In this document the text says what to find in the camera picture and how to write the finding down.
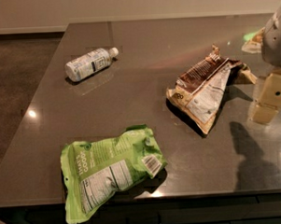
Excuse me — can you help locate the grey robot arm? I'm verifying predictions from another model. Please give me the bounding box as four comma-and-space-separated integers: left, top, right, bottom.
249, 6, 281, 124

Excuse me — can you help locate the green rice chip bag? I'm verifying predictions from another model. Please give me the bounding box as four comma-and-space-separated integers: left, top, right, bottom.
60, 125, 167, 224

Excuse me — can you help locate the white plastic bottle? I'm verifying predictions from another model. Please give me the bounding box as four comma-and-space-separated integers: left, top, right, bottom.
64, 48, 119, 82

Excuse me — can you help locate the brown and white snack bag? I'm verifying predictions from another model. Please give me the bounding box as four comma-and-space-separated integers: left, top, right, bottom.
166, 45, 257, 134

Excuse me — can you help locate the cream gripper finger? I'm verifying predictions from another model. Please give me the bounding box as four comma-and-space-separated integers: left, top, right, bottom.
249, 105, 278, 124

